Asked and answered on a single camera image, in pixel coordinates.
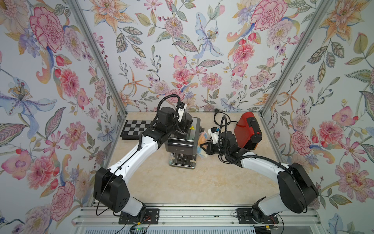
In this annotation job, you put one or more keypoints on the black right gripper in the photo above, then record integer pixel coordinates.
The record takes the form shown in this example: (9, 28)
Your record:
(210, 150)

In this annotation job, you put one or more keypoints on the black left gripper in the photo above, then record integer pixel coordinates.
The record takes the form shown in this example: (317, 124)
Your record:
(184, 125)

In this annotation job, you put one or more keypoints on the grey steel coffee machine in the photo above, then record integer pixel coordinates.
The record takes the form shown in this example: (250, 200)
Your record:
(183, 147)

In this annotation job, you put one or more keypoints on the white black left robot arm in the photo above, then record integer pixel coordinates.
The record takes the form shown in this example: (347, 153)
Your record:
(110, 185)

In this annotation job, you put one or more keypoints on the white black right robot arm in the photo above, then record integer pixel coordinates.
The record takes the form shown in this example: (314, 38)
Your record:
(296, 189)

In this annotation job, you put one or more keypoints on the red capsule coffee machine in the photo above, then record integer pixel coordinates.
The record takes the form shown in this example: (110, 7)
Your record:
(247, 131)

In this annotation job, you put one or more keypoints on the black white checkerboard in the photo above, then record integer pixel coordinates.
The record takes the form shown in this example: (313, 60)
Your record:
(133, 129)

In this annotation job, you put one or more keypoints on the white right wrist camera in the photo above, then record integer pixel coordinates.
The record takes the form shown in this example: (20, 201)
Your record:
(214, 133)

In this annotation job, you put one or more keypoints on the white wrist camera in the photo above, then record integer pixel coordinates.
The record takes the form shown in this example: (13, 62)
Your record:
(214, 133)
(180, 111)

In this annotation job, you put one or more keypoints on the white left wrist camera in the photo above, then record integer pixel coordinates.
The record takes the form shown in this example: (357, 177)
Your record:
(180, 111)

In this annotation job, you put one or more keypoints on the aluminium front frame rail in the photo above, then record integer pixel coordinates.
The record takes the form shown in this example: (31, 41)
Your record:
(195, 215)

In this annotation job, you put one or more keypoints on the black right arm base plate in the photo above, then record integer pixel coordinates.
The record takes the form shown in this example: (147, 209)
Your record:
(249, 216)

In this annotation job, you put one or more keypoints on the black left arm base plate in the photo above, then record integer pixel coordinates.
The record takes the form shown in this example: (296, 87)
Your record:
(147, 216)

